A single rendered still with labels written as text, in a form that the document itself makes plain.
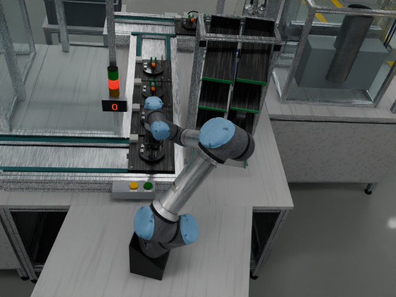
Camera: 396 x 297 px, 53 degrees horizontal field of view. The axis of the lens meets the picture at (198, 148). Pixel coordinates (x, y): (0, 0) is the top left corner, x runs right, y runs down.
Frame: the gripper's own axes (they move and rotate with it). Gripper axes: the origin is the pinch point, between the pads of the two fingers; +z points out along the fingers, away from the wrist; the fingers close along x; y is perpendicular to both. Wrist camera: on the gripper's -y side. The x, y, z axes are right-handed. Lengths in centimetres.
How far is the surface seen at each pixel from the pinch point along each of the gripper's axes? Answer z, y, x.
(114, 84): -27.6, -18.0, -18.4
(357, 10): -49, -66, 112
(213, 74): -46, -4, 25
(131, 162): 9.4, -1.9, -10.4
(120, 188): 10.5, 14.1, -14.8
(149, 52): 14, -112, -2
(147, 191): 10.5, 16.1, -1.7
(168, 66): 9, -88, 11
